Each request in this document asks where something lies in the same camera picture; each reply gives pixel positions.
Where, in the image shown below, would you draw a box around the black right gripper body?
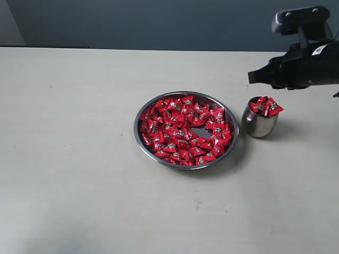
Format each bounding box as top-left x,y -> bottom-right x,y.
269,41 -> 338,89

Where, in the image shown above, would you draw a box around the red candies in cup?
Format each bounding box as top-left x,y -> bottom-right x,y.
249,96 -> 284,117

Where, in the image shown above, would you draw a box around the stainless steel cup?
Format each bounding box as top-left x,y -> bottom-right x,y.
242,96 -> 279,138

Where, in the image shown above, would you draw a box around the steel bowl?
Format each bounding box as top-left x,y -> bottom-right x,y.
133,90 -> 240,170

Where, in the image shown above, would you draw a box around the red wrapped candy pile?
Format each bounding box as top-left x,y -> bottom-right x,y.
140,95 -> 234,166

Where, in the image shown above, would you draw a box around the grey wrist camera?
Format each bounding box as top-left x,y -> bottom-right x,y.
271,6 -> 330,35

